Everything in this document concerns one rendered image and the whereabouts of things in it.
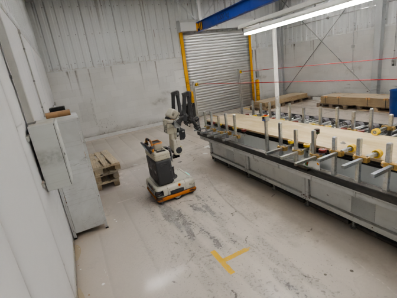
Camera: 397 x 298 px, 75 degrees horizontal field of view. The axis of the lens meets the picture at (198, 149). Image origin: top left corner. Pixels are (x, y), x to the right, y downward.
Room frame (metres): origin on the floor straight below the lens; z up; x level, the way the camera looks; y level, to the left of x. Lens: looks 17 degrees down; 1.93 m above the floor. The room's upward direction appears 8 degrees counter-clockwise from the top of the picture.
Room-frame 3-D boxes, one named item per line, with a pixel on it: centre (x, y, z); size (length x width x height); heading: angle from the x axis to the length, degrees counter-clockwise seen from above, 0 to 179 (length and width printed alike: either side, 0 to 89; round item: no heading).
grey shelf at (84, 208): (3.50, 1.77, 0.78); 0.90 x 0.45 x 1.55; 25
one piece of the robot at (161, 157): (3.98, 0.63, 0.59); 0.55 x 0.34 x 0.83; 25
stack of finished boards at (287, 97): (11.05, -3.75, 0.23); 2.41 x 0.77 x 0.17; 116
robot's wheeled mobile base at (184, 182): (4.01, 0.55, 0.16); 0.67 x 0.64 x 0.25; 115
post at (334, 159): (2.45, -1.36, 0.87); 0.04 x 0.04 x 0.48; 25
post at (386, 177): (2.00, -1.57, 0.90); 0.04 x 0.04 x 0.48; 25
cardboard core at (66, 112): (3.60, 1.82, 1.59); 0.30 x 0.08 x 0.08; 115
